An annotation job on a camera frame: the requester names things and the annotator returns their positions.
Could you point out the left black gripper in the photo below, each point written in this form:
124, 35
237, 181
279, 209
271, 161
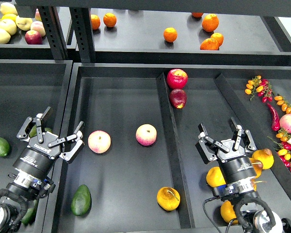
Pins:
39, 157

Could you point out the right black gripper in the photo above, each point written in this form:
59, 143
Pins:
232, 158

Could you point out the dark green avocado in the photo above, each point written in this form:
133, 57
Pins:
81, 201

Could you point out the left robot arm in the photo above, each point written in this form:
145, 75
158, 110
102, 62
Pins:
31, 183

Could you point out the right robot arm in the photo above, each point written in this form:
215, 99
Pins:
252, 213

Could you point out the green avocado upper left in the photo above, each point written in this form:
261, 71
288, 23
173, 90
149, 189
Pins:
33, 131

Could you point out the yellow pear with brown tip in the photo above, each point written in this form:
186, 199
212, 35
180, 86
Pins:
265, 156

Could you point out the yellow pear with stem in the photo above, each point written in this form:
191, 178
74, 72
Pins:
258, 166

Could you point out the small yellow pear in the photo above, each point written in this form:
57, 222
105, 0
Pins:
255, 183

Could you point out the yellow pear bottom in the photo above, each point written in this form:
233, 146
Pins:
227, 212

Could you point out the black bin divider right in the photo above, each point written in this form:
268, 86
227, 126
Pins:
257, 120

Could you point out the black bin divider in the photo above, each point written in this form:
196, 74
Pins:
179, 180
257, 120

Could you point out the red chili pepper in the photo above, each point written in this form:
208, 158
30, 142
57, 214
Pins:
275, 118

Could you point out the pink apple left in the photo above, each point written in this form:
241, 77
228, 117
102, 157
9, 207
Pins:
99, 141

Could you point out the pink apple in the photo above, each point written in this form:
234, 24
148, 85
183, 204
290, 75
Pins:
99, 141
146, 134

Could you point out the black left display bin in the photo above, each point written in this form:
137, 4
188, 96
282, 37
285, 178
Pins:
28, 87

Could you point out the black display bin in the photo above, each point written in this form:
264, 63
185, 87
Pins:
124, 181
28, 87

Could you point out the lower cherry tomato bunch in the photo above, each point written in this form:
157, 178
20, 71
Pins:
283, 147

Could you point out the cherry tomato bunch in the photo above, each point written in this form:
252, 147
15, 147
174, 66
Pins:
260, 87
283, 147

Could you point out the upper cherry tomato bunch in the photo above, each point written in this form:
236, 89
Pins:
260, 87

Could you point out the pink peach right bin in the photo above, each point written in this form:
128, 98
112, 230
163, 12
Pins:
285, 123

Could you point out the dark red apple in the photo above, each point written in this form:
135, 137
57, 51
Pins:
178, 98

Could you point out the orange cherry tomato sprig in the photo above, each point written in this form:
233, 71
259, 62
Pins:
285, 105

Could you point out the black bin divider left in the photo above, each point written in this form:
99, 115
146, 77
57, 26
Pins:
179, 180

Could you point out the bright red apple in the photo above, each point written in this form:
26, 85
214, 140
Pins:
177, 78

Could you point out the pink apple centre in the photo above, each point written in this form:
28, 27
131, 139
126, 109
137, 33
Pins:
146, 134

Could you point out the black centre display bin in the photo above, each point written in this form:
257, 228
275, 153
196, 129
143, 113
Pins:
124, 181

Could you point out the black upper left tray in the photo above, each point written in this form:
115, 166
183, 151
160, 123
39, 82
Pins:
17, 48

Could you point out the orange front right shelf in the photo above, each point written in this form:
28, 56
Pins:
209, 44

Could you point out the red apple on shelf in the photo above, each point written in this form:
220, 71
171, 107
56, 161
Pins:
33, 37

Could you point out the pale pink peach shelf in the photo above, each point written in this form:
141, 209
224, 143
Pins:
39, 27

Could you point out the yellow apple with stem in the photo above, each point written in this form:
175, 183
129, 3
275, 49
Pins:
23, 23

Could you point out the pale yellow apple middle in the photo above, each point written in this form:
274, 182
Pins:
9, 26

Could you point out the black perforated post left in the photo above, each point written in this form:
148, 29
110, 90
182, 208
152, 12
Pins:
54, 33

